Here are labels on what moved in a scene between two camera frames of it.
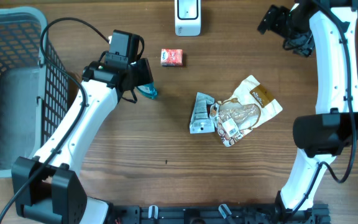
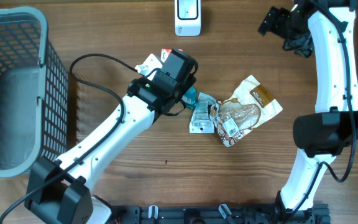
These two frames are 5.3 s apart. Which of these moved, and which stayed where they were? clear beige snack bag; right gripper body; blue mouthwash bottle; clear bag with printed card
Moved: blue mouthwash bottle
Stayed: clear beige snack bag; right gripper body; clear bag with printed card
